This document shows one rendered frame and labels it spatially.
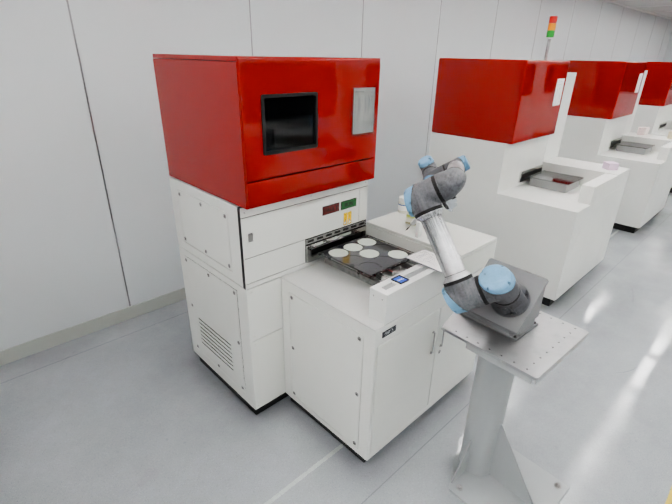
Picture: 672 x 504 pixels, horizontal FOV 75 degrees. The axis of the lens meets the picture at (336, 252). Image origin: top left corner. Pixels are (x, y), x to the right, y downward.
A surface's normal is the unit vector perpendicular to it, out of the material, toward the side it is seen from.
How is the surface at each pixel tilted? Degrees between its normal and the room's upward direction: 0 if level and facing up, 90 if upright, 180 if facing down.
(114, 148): 90
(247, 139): 90
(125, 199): 90
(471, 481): 0
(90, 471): 0
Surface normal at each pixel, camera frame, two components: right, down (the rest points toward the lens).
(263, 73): 0.69, 0.31
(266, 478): 0.02, -0.91
